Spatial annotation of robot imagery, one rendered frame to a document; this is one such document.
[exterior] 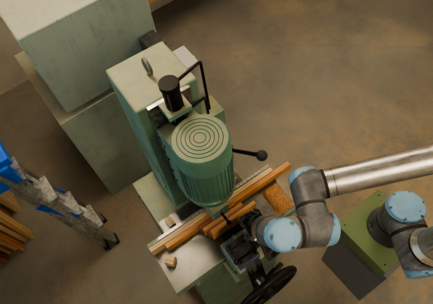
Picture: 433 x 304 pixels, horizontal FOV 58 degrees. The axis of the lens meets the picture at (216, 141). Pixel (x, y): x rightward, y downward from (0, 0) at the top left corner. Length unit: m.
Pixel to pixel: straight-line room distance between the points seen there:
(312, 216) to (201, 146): 0.37
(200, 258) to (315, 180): 0.63
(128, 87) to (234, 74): 2.08
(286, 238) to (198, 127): 0.39
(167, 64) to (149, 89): 0.11
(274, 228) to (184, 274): 0.61
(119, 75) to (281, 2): 2.79
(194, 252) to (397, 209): 0.83
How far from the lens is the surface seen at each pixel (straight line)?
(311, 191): 1.17
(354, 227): 1.96
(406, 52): 3.62
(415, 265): 1.72
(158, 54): 1.32
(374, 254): 1.94
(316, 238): 1.13
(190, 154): 1.09
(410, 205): 1.77
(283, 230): 1.08
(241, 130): 2.92
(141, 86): 1.24
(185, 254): 1.61
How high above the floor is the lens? 2.43
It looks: 58 degrees down
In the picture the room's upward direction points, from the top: 9 degrees counter-clockwise
